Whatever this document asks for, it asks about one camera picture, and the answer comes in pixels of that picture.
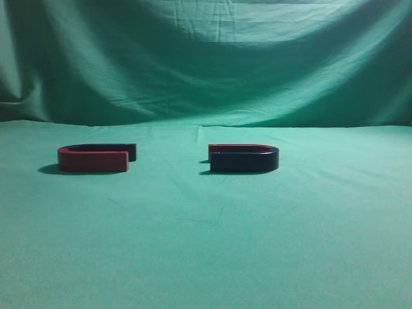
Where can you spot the green cloth backdrop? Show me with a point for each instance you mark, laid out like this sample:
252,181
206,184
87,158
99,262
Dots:
326,82

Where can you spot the red-blue horseshoe magnet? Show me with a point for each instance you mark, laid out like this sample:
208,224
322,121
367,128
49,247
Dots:
94,158
249,158

